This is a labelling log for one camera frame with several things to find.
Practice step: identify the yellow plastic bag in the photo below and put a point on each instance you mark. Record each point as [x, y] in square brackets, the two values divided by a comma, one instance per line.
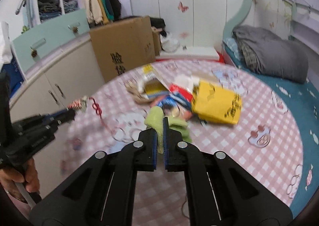
[215, 104]

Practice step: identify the striped candy wrapper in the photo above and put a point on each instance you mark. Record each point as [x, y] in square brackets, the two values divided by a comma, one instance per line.
[79, 105]

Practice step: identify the teal drawer unit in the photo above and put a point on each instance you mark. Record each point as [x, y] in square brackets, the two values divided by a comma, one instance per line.
[42, 39]

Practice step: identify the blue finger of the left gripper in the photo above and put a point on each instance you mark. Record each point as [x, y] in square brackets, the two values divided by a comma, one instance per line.
[64, 115]
[34, 126]

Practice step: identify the white paper sheet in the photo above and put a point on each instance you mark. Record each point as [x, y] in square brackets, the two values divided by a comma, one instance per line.
[187, 82]

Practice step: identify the person's left hand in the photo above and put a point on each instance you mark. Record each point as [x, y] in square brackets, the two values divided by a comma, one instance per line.
[9, 176]

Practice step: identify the white plastic bag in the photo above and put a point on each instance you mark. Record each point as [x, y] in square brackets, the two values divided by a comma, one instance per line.
[169, 44]

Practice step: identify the yellow blue carton box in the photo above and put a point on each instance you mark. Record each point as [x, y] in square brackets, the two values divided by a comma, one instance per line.
[150, 84]

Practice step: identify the white paper shopping bag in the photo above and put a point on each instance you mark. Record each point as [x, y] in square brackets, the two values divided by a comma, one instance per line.
[5, 45]

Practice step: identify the blue snack wrapper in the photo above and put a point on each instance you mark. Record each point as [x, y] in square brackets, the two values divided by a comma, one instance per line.
[174, 104]

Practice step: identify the hanging clothes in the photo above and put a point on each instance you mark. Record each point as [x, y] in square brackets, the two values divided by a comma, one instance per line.
[102, 12]

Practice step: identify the teal candy print bedsheet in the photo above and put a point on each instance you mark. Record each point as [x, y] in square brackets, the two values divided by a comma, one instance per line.
[302, 101]

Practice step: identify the grey folded quilt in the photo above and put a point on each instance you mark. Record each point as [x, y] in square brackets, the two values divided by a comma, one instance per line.
[268, 54]

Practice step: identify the cream low cabinet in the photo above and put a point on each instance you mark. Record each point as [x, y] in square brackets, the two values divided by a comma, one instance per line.
[68, 74]

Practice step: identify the red packet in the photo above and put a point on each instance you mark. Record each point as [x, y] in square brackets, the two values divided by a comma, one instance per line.
[181, 93]

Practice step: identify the large brown cardboard box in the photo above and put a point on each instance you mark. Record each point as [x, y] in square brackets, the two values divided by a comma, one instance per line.
[122, 46]

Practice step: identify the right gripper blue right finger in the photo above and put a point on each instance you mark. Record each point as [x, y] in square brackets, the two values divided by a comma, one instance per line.
[165, 144]

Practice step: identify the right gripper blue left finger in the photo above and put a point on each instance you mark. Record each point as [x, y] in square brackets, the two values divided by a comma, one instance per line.
[155, 140]

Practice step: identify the brown crumpled stocking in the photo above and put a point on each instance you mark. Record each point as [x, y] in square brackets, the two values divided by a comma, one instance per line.
[131, 87]

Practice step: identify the blue shopping bag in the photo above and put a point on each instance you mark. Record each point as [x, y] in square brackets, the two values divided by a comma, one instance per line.
[16, 78]

